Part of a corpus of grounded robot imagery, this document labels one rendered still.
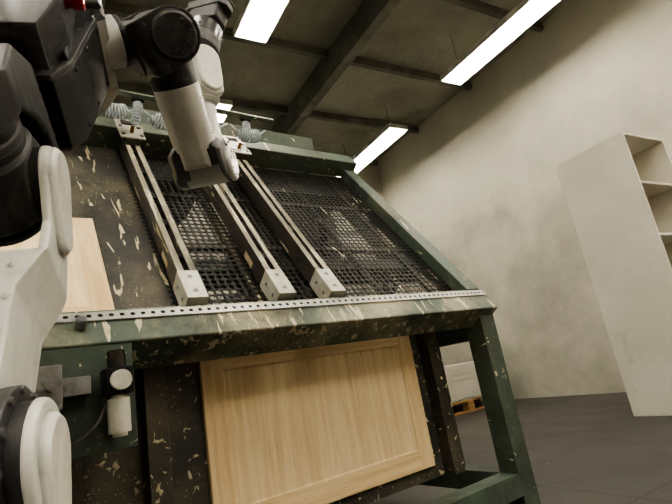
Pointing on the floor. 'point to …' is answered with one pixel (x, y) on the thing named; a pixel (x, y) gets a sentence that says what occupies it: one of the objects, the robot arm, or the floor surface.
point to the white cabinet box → (629, 256)
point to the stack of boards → (463, 387)
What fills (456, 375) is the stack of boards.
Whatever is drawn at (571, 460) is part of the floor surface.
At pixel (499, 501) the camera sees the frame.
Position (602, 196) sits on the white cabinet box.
